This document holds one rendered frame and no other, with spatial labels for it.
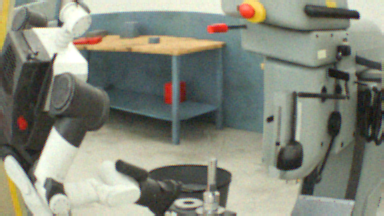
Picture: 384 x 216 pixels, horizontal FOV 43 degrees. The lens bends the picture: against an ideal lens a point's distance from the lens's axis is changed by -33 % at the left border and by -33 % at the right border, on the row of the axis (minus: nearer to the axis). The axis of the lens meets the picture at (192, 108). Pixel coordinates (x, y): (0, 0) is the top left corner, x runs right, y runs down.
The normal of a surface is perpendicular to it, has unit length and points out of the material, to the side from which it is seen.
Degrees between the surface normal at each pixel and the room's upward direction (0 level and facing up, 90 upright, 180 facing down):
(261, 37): 90
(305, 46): 90
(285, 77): 90
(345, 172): 90
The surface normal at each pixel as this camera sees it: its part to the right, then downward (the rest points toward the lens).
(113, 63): -0.62, 0.18
